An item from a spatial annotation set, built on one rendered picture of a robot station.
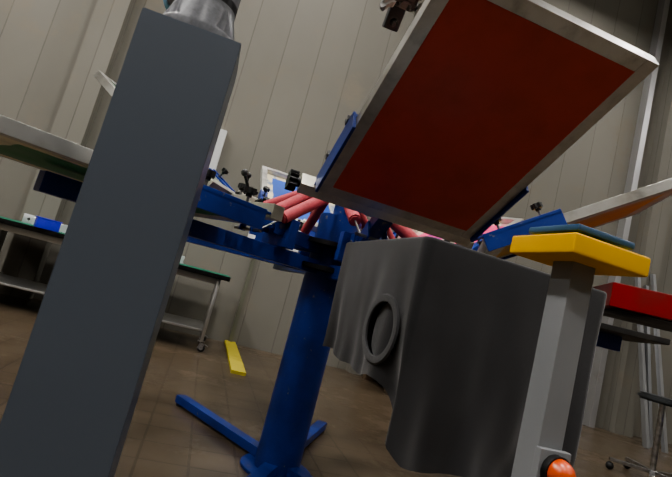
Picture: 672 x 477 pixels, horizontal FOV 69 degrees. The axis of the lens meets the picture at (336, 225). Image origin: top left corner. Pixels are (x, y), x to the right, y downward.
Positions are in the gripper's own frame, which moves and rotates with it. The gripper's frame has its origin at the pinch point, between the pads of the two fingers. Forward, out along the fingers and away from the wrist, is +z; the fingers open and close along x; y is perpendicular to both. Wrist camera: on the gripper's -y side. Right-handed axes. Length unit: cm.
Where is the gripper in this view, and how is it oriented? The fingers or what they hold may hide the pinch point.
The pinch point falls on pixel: (405, 22)
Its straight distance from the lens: 141.1
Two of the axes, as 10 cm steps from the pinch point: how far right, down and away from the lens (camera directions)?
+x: 9.2, 2.8, 2.7
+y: 3.9, -5.6, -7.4
